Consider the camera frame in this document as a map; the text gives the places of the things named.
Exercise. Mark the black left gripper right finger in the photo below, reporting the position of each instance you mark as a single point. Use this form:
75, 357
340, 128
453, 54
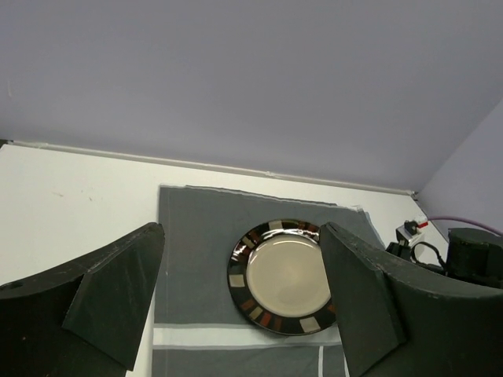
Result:
398, 319

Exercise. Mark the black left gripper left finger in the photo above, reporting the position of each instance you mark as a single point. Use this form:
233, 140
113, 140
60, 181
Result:
84, 317

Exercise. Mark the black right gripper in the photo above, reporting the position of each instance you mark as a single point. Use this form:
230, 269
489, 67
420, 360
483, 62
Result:
473, 256

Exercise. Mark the grey cloth placemat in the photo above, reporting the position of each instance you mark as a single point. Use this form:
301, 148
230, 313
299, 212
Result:
199, 331

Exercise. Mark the striped rim dinner plate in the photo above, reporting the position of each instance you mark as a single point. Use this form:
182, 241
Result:
277, 280

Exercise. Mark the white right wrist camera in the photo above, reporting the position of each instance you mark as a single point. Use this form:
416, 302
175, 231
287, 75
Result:
409, 233

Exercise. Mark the aluminium table edge rail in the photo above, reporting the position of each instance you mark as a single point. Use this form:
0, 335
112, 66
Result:
208, 167

